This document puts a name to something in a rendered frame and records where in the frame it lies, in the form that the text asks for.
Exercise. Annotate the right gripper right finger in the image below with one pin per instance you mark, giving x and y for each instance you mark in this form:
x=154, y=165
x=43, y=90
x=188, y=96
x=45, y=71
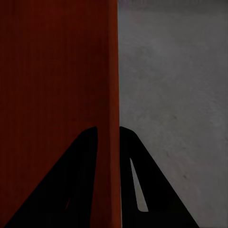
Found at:
x=166, y=210

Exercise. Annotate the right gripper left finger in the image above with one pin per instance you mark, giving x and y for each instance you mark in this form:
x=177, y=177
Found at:
x=63, y=199

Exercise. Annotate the storage box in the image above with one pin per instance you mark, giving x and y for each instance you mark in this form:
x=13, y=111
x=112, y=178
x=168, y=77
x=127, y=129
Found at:
x=59, y=75

